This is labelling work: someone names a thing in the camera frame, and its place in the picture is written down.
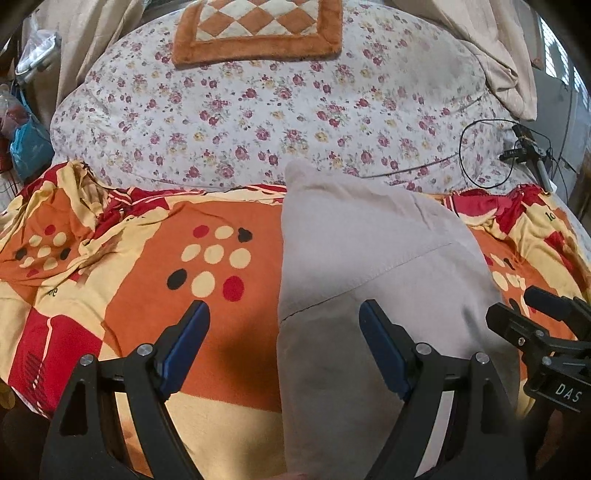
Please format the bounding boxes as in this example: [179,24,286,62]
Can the black cable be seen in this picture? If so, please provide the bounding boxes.
[459,119,523,190]

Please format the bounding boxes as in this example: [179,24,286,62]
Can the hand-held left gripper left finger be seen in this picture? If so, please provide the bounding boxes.
[39,300,212,480]

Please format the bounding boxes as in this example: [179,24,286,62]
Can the blue bag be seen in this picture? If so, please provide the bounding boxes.
[9,92,55,179]

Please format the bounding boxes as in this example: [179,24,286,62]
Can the beige garment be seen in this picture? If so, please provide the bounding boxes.
[276,161,530,480]

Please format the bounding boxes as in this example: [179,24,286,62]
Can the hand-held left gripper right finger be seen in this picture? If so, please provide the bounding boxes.
[358,299,530,480]

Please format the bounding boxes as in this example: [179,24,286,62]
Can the beige curtain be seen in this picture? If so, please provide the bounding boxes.
[28,0,149,126]

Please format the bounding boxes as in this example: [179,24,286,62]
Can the white floral duvet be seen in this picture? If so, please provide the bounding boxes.
[50,0,523,195]

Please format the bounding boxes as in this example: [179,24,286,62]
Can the orange checkered plush mat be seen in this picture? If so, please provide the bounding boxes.
[172,0,344,70]

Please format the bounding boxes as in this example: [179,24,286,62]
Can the clear plastic bag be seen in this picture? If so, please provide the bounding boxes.
[14,11,64,86]

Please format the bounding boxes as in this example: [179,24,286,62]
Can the orange red patterned blanket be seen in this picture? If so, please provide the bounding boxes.
[0,159,591,480]

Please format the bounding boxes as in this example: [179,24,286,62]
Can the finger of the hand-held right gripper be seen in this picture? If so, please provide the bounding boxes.
[524,285,591,330]
[486,302,555,357]

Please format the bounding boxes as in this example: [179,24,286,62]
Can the small camera on tripod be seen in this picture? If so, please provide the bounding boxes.
[499,123,556,193]

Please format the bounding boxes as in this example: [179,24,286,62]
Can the beige draped cloth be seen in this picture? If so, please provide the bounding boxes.
[397,0,539,122]

